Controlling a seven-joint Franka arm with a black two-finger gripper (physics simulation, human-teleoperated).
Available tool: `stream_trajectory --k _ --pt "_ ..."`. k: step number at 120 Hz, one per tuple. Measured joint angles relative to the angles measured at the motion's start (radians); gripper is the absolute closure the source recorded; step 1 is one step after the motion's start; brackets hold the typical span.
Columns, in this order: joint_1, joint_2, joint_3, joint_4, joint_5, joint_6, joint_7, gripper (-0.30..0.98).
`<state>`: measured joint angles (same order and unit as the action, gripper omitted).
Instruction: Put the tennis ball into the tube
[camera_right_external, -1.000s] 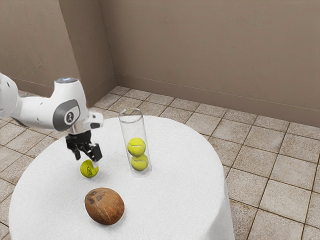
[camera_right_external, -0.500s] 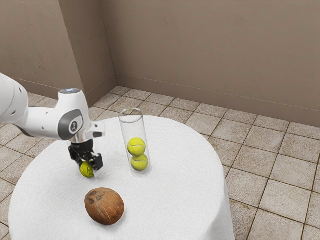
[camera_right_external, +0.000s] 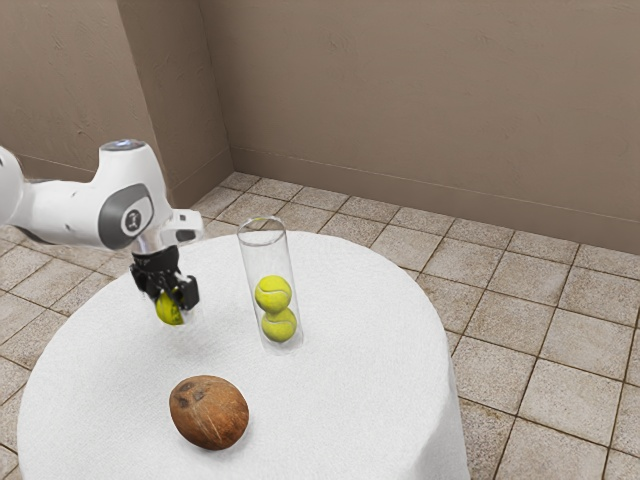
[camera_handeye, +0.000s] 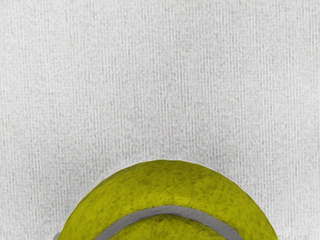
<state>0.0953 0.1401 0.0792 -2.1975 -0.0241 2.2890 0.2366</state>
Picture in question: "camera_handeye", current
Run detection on yellow-green tennis ball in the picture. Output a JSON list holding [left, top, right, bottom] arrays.
[[61, 159, 280, 240]]

